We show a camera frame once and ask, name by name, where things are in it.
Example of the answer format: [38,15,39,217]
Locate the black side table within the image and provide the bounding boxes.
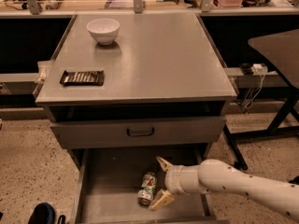
[224,29,299,170]

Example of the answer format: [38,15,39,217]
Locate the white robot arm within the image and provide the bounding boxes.
[149,156,299,222]

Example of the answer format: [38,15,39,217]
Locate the black caster wheel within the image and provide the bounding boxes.
[289,176,299,185]

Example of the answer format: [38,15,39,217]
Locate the black drawer handle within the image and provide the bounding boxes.
[126,127,155,137]

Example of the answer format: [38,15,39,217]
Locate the dark chocolate bar wrapper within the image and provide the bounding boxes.
[60,70,105,86]

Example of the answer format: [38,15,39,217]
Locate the black blue object on floor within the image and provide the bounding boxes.
[28,203,66,224]

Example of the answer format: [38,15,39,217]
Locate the open grey middle drawer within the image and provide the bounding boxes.
[70,146,217,224]

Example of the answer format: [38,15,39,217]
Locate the white ceramic bowl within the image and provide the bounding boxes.
[87,19,120,45]

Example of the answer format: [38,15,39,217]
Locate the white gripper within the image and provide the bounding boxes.
[149,156,200,211]

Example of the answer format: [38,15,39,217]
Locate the white cables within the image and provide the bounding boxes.
[241,68,269,110]

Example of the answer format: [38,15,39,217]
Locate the green white 7up can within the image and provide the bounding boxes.
[137,172,157,206]

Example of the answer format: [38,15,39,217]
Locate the grey drawer cabinet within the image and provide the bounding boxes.
[32,12,238,224]

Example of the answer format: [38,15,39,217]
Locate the closed grey top drawer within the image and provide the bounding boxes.
[50,116,226,149]

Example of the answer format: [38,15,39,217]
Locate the white power adapter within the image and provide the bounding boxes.
[251,63,263,74]

